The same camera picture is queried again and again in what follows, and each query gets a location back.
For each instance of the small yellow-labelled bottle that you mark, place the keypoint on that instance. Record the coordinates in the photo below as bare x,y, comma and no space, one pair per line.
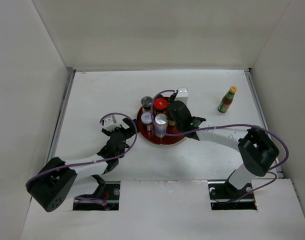
171,123

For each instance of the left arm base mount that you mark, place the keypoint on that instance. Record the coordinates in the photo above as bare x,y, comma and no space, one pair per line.
105,197

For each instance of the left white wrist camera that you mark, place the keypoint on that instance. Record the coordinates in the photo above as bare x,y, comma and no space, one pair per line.
109,124

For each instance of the red-capped sauce jar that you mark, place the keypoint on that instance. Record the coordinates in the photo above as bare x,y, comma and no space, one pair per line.
160,106

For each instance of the red round tray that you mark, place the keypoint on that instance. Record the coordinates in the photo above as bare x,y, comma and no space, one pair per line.
151,136

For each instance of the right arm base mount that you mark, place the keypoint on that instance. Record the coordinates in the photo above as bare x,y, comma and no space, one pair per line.
224,197

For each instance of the jar with white lid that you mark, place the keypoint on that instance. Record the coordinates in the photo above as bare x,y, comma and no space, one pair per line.
147,121

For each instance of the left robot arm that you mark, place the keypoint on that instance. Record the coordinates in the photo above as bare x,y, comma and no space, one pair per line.
51,186

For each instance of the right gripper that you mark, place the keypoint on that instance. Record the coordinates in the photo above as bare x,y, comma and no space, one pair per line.
170,115

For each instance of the red sauce bottle yellow cap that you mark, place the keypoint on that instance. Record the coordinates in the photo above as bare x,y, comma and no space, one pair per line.
227,100

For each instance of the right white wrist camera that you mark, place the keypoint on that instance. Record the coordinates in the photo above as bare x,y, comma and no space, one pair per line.
182,95

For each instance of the glass grinder with black top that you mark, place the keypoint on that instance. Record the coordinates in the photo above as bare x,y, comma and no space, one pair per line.
146,103

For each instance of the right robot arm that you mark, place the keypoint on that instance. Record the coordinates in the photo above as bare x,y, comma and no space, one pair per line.
257,150

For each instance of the blue-labelled silver-capped shaker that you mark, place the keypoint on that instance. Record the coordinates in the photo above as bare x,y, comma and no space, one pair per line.
161,123

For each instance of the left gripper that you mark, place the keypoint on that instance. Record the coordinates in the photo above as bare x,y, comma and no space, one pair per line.
129,131

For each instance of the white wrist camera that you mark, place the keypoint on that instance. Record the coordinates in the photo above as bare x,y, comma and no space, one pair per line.
109,124
182,95

